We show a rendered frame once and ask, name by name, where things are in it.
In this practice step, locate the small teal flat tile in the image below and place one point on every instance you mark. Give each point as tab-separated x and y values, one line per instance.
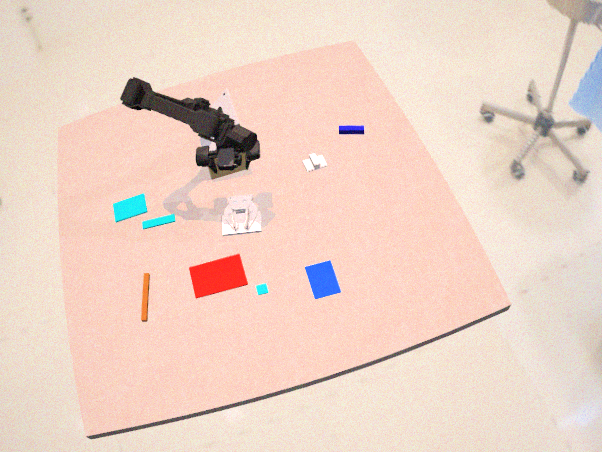
262	289

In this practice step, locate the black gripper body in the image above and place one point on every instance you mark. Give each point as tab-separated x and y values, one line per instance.
203	155

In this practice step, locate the red flat rectangular plate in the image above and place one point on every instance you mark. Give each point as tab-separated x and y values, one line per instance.
218	275

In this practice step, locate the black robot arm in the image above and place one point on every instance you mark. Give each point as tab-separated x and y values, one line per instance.
196	113

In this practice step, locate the blue rectangular plate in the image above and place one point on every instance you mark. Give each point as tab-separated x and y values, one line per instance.
322	279

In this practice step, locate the orange-brown flat bar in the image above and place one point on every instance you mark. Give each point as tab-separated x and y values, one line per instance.
145	301

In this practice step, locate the blue rectangular bar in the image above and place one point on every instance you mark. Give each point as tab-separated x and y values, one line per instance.
355	129

